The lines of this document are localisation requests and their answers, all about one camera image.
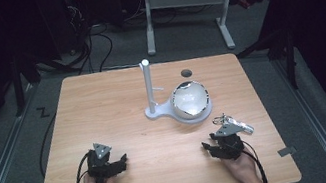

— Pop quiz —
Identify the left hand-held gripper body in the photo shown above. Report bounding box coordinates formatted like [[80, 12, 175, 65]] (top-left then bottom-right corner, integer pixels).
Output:
[[83, 139, 119, 183]]

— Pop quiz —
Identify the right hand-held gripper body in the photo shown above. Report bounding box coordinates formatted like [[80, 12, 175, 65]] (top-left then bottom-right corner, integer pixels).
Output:
[[210, 119, 249, 164]]

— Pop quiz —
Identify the silver key bunch with ring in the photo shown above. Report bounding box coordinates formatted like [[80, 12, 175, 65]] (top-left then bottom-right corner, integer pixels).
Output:
[[211, 109, 256, 142]]

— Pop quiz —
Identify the person's right hand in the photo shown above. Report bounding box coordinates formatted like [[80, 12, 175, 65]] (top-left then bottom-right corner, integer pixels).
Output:
[[221, 148, 263, 183]]

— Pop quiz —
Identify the shiny silver metal bowl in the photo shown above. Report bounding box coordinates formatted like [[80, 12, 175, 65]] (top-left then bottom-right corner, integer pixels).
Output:
[[167, 77, 214, 124]]

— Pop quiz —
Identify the grey tape piece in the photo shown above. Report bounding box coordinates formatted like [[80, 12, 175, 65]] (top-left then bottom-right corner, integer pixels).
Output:
[[276, 144, 298, 158]]

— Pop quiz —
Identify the round dark table grommet hole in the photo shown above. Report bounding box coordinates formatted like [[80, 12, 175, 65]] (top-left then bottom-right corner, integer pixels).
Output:
[[180, 67, 194, 80]]

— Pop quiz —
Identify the black metal stand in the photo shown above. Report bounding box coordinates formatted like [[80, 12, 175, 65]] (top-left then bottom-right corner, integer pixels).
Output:
[[4, 49, 48, 118], [233, 26, 304, 99]]

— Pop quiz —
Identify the dark computer tower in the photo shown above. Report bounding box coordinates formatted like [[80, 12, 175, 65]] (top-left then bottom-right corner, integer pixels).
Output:
[[36, 0, 94, 59]]

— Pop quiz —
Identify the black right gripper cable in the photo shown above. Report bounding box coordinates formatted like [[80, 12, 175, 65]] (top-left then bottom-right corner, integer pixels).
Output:
[[240, 137, 269, 183]]

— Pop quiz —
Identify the black floor cable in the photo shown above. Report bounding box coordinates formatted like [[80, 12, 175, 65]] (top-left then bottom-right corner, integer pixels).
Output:
[[30, 111, 69, 179]]

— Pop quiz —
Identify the white stand with post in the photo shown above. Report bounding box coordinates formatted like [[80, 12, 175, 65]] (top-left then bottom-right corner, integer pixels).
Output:
[[135, 48, 217, 133]]

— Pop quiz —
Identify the bundle of black floor cables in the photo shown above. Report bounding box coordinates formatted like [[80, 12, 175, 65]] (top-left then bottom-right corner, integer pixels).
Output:
[[27, 0, 118, 83]]

